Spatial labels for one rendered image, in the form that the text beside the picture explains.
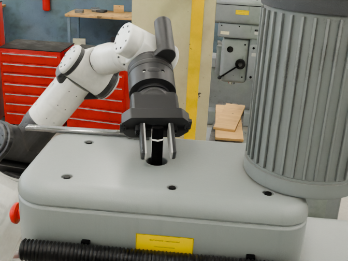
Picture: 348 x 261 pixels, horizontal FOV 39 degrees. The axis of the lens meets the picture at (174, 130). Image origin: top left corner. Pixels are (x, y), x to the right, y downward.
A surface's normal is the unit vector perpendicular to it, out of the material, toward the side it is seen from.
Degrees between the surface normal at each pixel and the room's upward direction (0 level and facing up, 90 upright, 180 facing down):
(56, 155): 0
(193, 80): 90
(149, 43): 42
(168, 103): 30
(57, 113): 99
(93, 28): 90
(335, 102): 90
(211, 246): 90
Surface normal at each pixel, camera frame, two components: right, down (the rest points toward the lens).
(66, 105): 0.22, 0.50
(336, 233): 0.05, -0.93
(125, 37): -0.79, -0.32
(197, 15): -0.08, 0.36
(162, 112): 0.11, -0.62
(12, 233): 0.76, 0.20
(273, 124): -0.80, 0.18
